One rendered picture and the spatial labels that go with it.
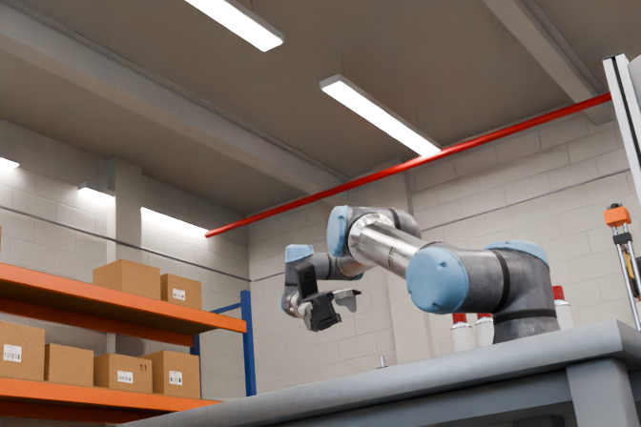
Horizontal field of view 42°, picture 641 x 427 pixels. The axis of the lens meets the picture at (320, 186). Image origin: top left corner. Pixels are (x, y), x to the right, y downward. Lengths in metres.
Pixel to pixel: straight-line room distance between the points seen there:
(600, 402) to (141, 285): 5.06
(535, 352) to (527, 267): 0.47
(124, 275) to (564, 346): 4.95
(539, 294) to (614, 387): 0.49
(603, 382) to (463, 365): 0.18
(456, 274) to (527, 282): 0.15
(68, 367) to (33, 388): 0.40
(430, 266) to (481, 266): 0.09
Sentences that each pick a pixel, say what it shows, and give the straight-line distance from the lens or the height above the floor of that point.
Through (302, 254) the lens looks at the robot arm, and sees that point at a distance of 2.23.
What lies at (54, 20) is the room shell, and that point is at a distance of 5.49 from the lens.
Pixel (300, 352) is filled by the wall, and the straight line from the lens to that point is 7.77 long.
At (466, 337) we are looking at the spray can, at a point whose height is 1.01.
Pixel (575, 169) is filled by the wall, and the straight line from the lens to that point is 6.94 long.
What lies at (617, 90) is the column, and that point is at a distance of 1.86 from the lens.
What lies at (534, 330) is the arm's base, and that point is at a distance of 1.54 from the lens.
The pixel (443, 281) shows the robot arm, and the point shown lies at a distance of 1.47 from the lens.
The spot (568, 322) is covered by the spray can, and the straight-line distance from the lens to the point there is 1.91.
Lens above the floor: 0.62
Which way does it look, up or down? 23 degrees up
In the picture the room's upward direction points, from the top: 6 degrees counter-clockwise
